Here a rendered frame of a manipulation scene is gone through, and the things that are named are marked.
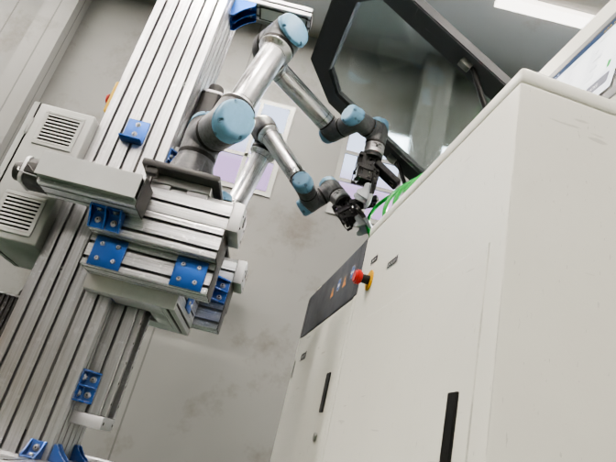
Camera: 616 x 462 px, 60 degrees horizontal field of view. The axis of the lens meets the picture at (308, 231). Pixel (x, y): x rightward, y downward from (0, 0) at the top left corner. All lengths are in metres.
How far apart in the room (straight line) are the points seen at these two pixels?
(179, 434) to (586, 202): 3.91
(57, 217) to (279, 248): 3.09
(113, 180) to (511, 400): 1.11
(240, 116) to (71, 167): 0.47
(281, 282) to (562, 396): 3.99
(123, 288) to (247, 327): 2.94
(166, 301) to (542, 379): 1.13
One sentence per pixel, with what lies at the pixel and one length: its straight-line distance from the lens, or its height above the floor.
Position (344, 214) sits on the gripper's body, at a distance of 2.05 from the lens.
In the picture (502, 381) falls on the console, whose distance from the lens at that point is 0.69.
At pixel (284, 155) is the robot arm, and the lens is 2.14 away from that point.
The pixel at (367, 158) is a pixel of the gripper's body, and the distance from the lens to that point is 1.96.
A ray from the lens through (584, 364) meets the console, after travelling 0.75.
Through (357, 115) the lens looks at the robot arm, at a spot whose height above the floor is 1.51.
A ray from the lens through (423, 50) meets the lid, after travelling 2.01.
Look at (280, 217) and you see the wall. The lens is 4.82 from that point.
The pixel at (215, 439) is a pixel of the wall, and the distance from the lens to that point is 4.42.
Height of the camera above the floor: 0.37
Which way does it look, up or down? 23 degrees up
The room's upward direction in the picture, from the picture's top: 14 degrees clockwise
